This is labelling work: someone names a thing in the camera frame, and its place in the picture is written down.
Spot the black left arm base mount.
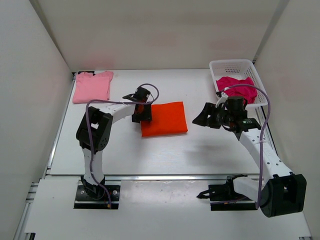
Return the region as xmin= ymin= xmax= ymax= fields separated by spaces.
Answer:
xmin=73 ymin=180 xmax=121 ymax=210

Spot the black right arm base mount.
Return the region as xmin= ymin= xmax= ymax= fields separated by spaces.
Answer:
xmin=196 ymin=174 xmax=257 ymax=211

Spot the aluminium table edge rail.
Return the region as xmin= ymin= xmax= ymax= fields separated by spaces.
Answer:
xmin=44 ymin=172 xmax=278 ymax=182

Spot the magenta t-shirt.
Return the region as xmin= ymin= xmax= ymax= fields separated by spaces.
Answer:
xmin=216 ymin=76 xmax=258 ymax=104

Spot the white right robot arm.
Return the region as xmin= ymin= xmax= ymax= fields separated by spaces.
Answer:
xmin=192 ymin=96 xmax=307 ymax=218

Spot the orange t-shirt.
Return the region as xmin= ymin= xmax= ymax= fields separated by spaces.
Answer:
xmin=140 ymin=101 xmax=188 ymax=138

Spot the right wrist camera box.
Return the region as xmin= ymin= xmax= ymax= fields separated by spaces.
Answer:
xmin=216 ymin=91 xmax=229 ymax=107

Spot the light pink t-shirt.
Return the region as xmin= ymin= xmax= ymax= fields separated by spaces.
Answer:
xmin=72 ymin=71 xmax=114 ymax=104

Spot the white perforated plastic basket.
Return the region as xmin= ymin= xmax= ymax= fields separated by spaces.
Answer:
xmin=209 ymin=59 xmax=268 ymax=109

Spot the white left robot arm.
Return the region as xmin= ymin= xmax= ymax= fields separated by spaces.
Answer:
xmin=76 ymin=84 xmax=156 ymax=200

